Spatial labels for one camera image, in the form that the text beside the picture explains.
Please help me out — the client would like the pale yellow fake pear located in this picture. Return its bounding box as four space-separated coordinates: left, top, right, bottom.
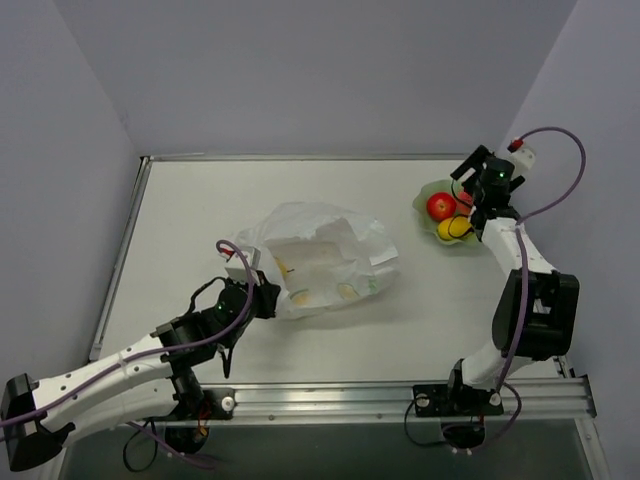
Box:
274 257 295 279

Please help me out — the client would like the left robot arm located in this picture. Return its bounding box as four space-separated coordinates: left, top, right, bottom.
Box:
1 272 281 472

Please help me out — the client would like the white plastic bag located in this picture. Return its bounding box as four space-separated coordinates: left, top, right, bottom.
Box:
234 202 400 320

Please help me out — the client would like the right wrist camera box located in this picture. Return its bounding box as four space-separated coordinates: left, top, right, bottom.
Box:
507 138 536 178

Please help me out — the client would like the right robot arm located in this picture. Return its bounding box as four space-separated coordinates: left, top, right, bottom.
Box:
443 145 580 413

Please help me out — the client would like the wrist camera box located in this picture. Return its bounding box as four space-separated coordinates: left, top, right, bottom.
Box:
507 138 536 178
219 246 261 283

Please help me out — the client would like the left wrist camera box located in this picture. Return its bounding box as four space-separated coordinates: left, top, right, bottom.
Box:
219 246 261 283

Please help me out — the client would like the green wavy glass bowl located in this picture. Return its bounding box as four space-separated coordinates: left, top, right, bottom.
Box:
412 179 479 246

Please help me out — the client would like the red fake apple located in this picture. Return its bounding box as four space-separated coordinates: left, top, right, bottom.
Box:
425 192 457 222

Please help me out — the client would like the yellow fake mango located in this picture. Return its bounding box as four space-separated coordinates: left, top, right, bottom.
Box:
436 216 473 241

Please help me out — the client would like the orange fake peach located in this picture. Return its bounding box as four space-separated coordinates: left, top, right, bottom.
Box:
456 190 473 216

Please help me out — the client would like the aluminium front rail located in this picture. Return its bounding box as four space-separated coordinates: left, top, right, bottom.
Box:
232 378 596 425

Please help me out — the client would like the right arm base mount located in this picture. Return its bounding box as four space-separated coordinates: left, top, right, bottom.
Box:
403 368 504 455

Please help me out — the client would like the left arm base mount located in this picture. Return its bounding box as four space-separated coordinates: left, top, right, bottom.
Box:
164 371 236 454

